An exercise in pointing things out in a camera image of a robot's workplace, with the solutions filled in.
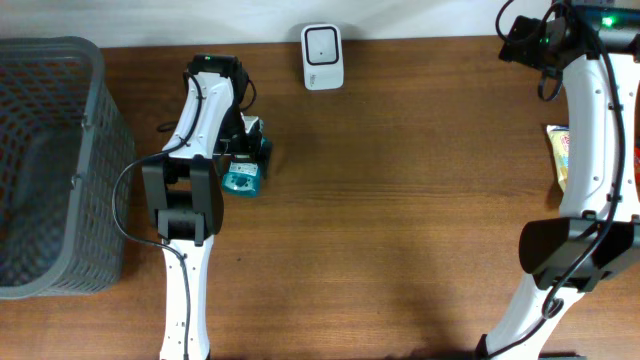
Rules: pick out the silver foil snack packet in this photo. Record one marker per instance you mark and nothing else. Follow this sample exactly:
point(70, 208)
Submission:
point(637, 165)

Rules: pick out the white barcode scanner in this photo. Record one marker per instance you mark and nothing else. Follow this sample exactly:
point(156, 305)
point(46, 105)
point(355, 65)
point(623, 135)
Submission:
point(322, 57)

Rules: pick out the teal mouthwash bottle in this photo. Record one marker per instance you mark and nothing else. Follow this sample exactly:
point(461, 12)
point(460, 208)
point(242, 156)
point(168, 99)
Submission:
point(244, 178)

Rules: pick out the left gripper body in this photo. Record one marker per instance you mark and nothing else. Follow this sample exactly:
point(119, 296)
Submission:
point(234, 139)

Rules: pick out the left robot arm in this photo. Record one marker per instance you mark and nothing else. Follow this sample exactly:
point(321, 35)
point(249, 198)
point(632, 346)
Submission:
point(215, 148)

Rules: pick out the grey plastic mesh basket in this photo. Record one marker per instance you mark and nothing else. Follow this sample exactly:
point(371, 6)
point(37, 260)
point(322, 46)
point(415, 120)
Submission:
point(63, 146)

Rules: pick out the cream and blue snack bag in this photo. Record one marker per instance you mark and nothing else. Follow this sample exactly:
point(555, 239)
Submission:
point(559, 137)

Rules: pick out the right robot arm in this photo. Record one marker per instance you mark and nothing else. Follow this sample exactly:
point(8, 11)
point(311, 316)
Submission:
point(591, 50)

